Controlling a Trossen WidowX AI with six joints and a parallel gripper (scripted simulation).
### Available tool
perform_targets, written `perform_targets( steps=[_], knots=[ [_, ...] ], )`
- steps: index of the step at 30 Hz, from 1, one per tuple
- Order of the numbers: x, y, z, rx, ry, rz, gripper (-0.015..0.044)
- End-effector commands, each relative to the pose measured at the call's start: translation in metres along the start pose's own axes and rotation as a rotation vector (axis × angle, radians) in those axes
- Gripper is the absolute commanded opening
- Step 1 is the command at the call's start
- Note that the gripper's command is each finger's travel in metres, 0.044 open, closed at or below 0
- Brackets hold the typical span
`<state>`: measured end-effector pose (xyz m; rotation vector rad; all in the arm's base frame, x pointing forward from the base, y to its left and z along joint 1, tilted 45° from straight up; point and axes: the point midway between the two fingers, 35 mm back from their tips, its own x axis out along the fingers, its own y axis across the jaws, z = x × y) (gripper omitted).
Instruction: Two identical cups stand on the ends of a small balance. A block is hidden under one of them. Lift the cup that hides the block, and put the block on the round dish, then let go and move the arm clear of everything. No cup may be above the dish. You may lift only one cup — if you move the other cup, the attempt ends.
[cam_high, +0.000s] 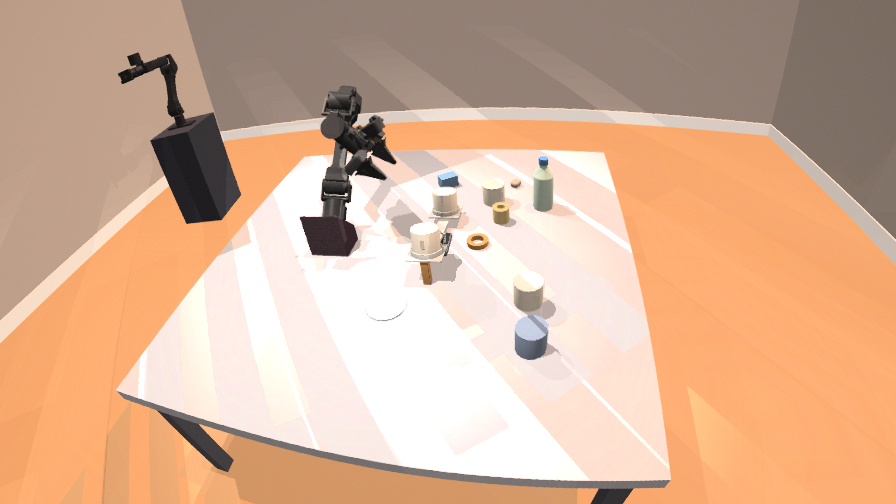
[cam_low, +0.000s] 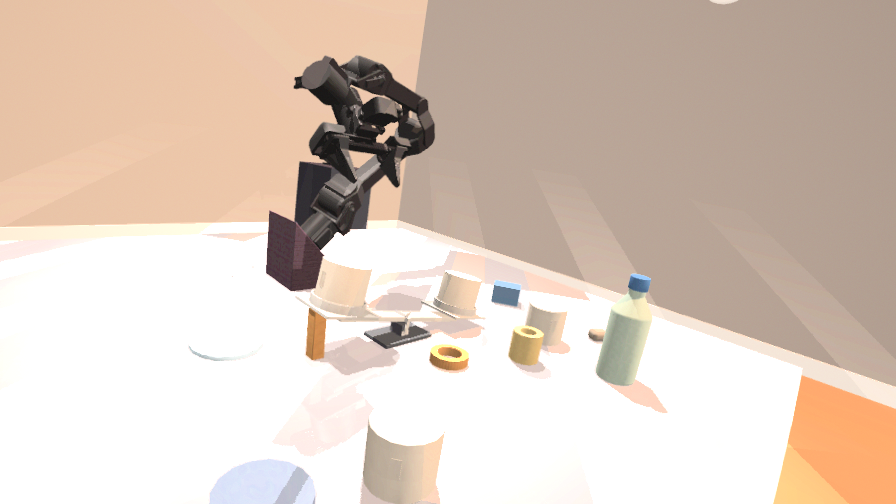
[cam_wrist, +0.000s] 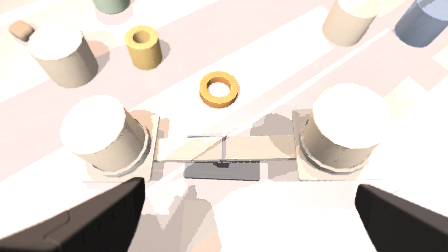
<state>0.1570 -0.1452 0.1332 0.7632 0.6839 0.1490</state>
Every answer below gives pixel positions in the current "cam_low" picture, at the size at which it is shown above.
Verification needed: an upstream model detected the blue block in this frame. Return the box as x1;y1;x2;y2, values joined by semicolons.
491;280;521;307

